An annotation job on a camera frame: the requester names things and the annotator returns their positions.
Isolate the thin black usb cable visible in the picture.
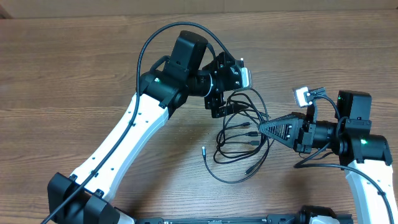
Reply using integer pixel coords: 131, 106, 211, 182
201, 118, 271, 184

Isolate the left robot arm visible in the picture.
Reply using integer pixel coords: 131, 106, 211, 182
47, 30, 251, 224

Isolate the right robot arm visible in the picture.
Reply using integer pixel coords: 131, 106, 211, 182
258, 87, 397, 223

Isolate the cardboard back panel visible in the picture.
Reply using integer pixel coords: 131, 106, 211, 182
1, 0, 397, 19

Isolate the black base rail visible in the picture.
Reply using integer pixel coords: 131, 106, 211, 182
136, 214, 307, 224

